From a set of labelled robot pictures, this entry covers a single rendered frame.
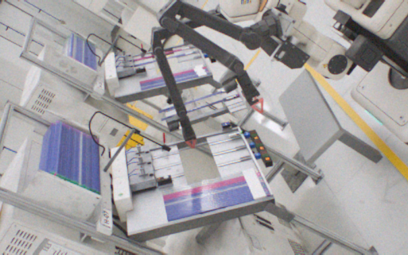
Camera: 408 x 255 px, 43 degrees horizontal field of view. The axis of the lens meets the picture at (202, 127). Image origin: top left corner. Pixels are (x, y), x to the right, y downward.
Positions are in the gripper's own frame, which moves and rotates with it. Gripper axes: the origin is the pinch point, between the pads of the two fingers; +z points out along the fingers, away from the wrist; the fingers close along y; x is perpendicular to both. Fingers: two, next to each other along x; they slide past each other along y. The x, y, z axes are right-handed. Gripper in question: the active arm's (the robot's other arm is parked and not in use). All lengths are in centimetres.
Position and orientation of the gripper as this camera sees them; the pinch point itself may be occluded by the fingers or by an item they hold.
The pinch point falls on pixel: (193, 146)
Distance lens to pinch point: 294.6
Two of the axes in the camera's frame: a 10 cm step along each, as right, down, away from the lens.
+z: 2.5, 8.1, 5.2
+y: 1.9, 4.9, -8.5
